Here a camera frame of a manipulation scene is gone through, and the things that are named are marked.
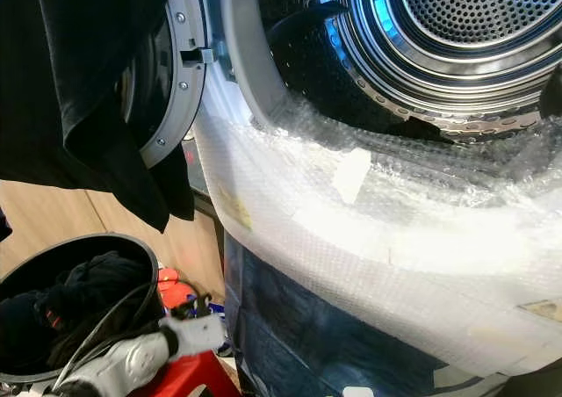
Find black clothes pile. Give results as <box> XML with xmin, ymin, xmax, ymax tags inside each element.
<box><xmin>0</xmin><ymin>250</ymin><xmax>155</xmax><ymax>372</ymax></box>

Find front-loading washing machine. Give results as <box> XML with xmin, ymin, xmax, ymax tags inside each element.
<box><xmin>189</xmin><ymin>0</ymin><xmax>562</xmax><ymax>397</ymax></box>

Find round black laundry basket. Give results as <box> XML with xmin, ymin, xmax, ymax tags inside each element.
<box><xmin>0</xmin><ymin>232</ymin><xmax>164</xmax><ymax>386</ymax></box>

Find black hanging garment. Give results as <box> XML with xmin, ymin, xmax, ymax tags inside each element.
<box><xmin>0</xmin><ymin>0</ymin><xmax>199</xmax><ymax>242</ymax></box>

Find small red plastic object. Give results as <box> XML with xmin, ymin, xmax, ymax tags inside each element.
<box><xmin>158</xmin><ymin>268</ymin><xmax>196</xmax><ymax>308</ymax></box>

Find grey round washer door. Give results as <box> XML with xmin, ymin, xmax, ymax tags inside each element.
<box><xmin>123</xmin><ymin>0</ymin><xmax>213</xmax><ymax>170</ymax></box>

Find yellow sticker label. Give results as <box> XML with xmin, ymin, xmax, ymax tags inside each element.
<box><xmin>218</xmin><ymin>186</ymin><xmax>254</xmax><ymax>232</ymax></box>

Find red plastic stool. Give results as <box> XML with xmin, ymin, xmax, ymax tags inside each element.
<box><xmin>127</xmin><ymin>351</ymin><xmax>242</xmax><ymax>397</ymax></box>

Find white tape piece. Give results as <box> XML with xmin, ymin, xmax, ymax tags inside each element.
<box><xmin>332</xmin><ymin>147</ymin><xmax>373</xmax><ymax>206</ymax></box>

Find clear bubble wrap sheet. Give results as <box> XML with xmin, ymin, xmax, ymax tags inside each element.
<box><xmin>193</xmin><ymin>88</ymin><xmax>562</xmax><ymax>382</ymax></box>

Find black cloth piece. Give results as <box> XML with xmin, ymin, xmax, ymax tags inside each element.
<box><xmin>395</xmin><ymin>116</ymin><xmax>458</xmax><ymax>144</ymax></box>

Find perforated steel washer drum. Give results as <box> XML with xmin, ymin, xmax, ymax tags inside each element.
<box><xmin>268</xmin><ymin>0</ymin><xmax>562</xmax><ymax>143</ymax></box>

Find tan tape piece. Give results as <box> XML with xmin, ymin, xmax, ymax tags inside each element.
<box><xmin>520</xmin><ymin>299</ymin><xmax>562</xmax><ymax>324</ymax></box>

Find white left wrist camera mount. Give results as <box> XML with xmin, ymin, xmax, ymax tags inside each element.
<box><xmin>158</xmin><ymin>314</ymin><xmax>227</xmax><ymax>359</ymax></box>

